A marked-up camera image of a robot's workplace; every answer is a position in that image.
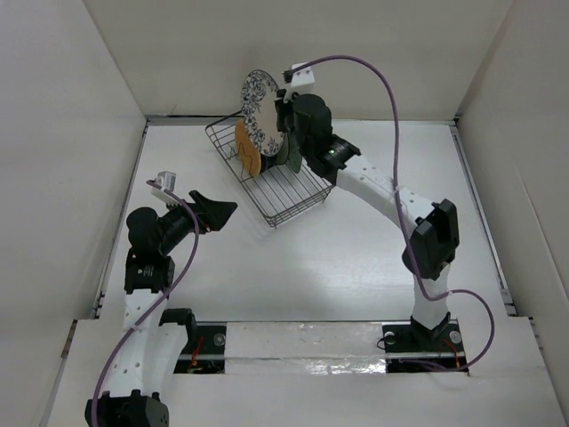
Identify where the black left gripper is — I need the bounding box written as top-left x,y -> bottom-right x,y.
156,190 -> 235,254

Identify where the blue white floral plate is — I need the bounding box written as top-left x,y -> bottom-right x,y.
240,69 -> 285,157

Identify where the black round bowl plate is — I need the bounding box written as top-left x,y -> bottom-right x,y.
260,155 -> 279,173

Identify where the orange woven bamboo round plate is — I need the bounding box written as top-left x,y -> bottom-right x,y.
234,120 -> 262,176

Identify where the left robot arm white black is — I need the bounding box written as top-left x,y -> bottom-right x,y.
84,189 -> 237,426

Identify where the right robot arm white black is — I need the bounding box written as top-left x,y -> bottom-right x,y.
275,89 -> 460,350

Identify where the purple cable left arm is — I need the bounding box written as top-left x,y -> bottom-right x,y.
91,180 -> 201,427

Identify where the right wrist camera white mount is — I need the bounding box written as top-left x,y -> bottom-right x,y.
283,62 -> 315,102

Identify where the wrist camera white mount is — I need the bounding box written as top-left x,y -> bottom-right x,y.
283,62 -> 315,102
147,171 -> 178,205

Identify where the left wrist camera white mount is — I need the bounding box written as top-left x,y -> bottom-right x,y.
147,171 -> 178,205

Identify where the grey wire dish rack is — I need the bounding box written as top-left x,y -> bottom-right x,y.
205,112 -> 333,228

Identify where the silver front rail tape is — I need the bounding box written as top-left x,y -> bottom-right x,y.
177,320 -> 468,377

